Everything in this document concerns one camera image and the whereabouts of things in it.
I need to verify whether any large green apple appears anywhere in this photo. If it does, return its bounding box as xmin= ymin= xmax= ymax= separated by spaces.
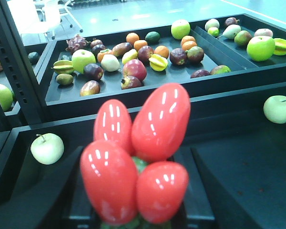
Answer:
xmin=246 ymin=36 xmax=276 ymax=62
xmin=71 ymin=49 xmax=96 ymax=73

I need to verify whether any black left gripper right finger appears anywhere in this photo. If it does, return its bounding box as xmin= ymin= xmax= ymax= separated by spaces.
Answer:
xmin=174 ymin=146 xmax=261 ymax=229

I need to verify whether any large green apple left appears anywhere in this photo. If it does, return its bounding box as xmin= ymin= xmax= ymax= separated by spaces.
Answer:
xmin=71 ymin=49 xmax=96 ymax=73

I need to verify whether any red tomato cluster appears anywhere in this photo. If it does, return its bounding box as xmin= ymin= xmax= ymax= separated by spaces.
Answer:
xmin=80 ymin=83 xmax=191 ymax=226

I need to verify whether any white plastic chair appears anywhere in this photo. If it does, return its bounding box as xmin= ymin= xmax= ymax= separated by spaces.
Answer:
xmin=7 ymin=0 xmax=83 ymax=40

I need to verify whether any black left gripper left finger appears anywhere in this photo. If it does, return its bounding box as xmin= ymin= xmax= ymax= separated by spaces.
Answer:
xmin=0 ymin=146 xmax=95 ymax=229

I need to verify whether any black fruit display table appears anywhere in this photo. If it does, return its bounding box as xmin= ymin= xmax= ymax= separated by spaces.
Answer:
xmin=0 ymin=81 xmax=286 ymax=229

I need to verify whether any black rear fruit tray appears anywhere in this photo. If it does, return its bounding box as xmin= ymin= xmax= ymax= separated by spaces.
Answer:
xmin=37 ymin=20 xmax=286 ymax=118

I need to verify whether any large green apple right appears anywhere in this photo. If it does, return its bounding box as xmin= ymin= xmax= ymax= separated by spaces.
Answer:
xmin=246 ymin=36 xmax=276 ymax=62

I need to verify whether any pale apple left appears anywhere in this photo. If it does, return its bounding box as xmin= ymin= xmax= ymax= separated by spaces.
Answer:
xmin=30 ymin=133 xmax=64 ymax=165

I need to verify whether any big red apple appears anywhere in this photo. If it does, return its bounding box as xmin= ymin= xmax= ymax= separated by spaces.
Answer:
xmin=123 ymin=59 xmax=147 ymax=82

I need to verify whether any pale pear rear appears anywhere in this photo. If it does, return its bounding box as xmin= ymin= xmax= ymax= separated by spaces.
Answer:
xmin=263 ymin=95 xmax=286 ymax=124

